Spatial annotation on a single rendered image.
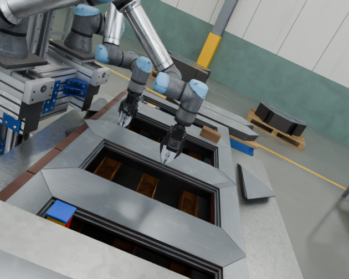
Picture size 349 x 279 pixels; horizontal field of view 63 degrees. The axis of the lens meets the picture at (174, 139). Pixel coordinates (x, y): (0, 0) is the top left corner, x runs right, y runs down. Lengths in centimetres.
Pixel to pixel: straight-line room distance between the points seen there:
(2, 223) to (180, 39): 818
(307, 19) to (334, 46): 94
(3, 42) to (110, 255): 98
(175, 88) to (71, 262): 69
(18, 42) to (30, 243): 93
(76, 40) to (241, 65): 691
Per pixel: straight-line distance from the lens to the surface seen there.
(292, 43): 832
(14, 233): 57
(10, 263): 50
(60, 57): 177
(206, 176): 135
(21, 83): 129
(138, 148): 132
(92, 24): 170
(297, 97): 848
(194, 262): 96
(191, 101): 105
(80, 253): 56
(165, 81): 104
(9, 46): 133
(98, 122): 141
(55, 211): 84
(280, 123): 587
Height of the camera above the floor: 148
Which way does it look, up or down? 24 degrees down
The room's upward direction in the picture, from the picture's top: 25 degrees clockwise
